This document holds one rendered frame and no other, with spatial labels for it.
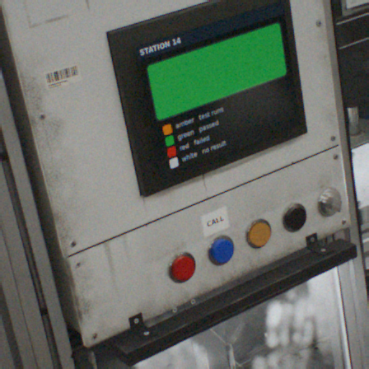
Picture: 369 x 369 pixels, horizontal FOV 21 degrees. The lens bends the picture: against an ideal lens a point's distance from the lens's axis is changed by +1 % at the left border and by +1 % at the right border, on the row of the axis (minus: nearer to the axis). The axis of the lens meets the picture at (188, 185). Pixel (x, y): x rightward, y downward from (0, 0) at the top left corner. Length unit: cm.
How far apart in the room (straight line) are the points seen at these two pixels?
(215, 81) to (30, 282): 32
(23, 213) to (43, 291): 10
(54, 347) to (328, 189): 42
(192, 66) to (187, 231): 21
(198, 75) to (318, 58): 20
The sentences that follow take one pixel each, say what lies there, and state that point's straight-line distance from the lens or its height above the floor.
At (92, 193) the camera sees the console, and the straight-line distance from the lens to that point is 115.
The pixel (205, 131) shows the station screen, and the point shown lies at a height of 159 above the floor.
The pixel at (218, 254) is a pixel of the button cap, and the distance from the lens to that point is 126.
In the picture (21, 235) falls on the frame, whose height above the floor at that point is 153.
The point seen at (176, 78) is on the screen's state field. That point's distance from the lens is 116.
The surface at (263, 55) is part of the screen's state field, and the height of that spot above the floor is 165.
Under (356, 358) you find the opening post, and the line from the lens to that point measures 150.
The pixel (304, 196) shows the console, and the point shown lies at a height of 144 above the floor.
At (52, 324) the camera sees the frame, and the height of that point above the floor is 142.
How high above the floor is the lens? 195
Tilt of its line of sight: 21 degrees down
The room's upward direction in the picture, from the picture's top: 11 degrees counter-clockwise
